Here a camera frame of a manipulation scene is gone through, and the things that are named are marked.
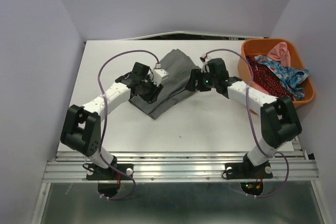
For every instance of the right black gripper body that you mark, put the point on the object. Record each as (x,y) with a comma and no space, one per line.
(205,81)

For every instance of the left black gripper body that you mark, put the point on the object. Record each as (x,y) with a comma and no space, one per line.
(149,91)

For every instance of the grey skirt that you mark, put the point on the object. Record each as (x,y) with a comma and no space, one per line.
(179,67)

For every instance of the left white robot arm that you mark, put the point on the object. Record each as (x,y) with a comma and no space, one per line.
(82,126)

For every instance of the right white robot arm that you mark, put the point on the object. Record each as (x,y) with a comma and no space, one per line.
(278,117)

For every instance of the orange plastic bin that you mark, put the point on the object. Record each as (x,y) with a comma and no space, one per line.
(262,46)

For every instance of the red dotted skirt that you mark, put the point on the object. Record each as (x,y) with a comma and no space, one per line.
(266,80)

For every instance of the pink garment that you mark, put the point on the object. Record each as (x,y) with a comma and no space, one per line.
(281,54)

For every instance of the blue floral skirt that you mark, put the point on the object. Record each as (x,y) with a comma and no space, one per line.
(290,78)

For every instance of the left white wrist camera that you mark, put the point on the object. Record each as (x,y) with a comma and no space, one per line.
(159,75)

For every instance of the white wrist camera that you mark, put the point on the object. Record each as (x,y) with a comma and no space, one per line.
(205,59)
(159,75)

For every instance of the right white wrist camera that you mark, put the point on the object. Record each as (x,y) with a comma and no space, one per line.
(205,59)

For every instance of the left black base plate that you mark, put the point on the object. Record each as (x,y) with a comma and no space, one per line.
(95,172)

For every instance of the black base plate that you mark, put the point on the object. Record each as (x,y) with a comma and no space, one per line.
(95,172)
(246,172)

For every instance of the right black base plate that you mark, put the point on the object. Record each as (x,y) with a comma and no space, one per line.
(246,172)

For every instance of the aluminium rail frame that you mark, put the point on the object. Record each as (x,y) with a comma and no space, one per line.
(182,187)

